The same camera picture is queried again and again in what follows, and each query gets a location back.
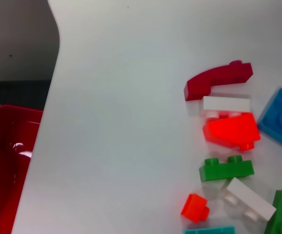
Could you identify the blue flat building brick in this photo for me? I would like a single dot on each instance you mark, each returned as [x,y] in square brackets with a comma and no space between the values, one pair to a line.
[279,119]

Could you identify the orange-red sloped building brick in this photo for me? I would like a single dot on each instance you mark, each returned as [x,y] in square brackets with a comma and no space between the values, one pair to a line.
[233,129]

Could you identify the white and red building brick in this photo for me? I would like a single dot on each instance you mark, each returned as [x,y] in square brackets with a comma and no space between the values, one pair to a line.
[226,103]

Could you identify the red curved building brick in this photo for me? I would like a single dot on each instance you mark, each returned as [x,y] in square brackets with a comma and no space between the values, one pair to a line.
[216,78]

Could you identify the small red building brick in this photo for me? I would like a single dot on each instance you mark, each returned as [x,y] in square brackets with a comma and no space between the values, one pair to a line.
[194,207]

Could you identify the green stepped building brick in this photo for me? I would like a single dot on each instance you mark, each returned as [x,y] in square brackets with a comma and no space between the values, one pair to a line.
[226,170]

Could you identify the red plastic bin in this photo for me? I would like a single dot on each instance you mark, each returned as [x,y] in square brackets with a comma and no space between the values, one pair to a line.
[9,146]

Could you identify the teal building brick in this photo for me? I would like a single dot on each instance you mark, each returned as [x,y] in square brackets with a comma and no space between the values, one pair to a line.
[209,230]

